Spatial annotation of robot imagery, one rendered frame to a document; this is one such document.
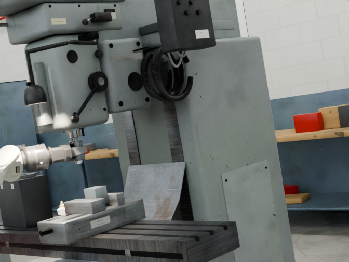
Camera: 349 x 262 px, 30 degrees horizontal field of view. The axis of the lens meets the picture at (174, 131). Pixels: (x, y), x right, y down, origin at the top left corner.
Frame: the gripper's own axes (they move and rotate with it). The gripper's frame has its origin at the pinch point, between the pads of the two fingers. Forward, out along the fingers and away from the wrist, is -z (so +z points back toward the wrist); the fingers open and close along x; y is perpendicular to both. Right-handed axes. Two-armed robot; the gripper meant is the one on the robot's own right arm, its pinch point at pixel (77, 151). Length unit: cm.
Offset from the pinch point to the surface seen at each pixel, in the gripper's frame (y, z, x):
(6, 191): 13.0, 21.7, 41.6
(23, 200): 16.7, 17.1, 30.1
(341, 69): -17, -326, 294
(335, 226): 121, -279, 272
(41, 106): -17.0, 10.9, -6.9
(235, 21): -42, -82, 26
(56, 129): -8.7, 6.9, -5.1
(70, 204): 17.0, 6.4, -6.5
